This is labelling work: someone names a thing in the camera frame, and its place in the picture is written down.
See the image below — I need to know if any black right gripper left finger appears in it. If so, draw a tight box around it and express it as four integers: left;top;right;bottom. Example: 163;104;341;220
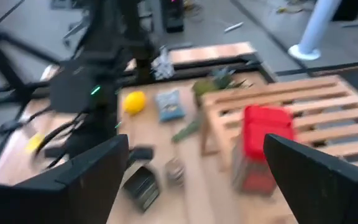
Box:
0;134;130;224

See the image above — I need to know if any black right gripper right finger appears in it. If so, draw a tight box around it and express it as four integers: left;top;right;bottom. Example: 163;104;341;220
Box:
262;133;358;224

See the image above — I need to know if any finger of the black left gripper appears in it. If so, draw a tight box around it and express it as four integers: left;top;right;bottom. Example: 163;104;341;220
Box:
141;146;155;162
128;146;143;162

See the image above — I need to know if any glass cork-lid saffron jar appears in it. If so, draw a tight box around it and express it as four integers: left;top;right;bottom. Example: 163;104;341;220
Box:
165;157;186;187

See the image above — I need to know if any green black pepper tin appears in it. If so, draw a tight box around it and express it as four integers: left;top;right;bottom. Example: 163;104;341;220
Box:
122;164;161;213

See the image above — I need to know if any red-lid paprika tin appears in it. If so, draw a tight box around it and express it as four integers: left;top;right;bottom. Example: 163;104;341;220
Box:
231;105;296;197

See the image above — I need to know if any slatted wooden shelf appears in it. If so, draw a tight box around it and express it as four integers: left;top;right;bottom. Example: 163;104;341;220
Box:
202;74;358;175

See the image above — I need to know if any blue snack bag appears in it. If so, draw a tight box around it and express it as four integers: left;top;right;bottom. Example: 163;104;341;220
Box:
154;88;186;123

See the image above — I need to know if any potted green succulent plant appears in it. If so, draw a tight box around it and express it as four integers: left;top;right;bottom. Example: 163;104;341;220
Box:
171;67;254;144

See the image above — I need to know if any black floor device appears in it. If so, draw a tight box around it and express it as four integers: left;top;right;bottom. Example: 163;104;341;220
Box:
160;0;185;34

